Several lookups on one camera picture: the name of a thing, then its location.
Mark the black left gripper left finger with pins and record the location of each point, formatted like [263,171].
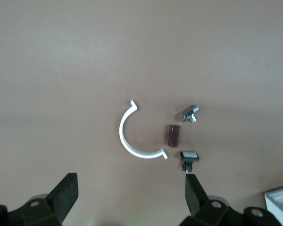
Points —
[63,195]

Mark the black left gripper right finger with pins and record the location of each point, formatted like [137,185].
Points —
[193,195]

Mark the small brown ribbed block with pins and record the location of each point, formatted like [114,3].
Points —
[173,136]

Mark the chrome metal tee fitting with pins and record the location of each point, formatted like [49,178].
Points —
[188,115]

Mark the white curved plastic clamp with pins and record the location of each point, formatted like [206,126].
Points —
[121,134]

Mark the brown table mat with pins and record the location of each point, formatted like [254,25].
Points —
[61,58]

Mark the black switch with white cap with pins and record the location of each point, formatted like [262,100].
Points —
[189,156]

